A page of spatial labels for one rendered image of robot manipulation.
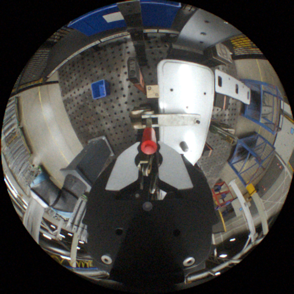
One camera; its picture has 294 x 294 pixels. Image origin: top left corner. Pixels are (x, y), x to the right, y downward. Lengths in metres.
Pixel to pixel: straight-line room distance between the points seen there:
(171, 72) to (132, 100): 0.38
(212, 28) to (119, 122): 0.69
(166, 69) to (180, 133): 0.24
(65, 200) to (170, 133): 0.58
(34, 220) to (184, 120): 0.66
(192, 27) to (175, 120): 0.27
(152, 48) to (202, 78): 0.44
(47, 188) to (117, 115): 0.61
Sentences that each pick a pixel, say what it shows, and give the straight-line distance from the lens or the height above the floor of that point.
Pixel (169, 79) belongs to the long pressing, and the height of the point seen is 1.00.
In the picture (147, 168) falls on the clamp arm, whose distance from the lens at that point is 0.30.
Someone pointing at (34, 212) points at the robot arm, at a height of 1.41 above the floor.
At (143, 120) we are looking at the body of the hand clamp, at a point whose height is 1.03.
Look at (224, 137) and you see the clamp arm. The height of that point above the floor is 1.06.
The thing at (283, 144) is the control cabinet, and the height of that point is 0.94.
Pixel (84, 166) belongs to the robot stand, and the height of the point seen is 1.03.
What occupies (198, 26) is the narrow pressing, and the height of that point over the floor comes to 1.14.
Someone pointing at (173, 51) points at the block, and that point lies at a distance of 0.39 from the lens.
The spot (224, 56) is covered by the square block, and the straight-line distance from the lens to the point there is 0.40.
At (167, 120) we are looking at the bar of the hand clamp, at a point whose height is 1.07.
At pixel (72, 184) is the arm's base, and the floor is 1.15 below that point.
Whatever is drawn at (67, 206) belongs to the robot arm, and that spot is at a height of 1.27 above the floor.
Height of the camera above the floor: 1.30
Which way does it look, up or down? 58 degrees down
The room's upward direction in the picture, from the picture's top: 179 degrees counter-clockwise
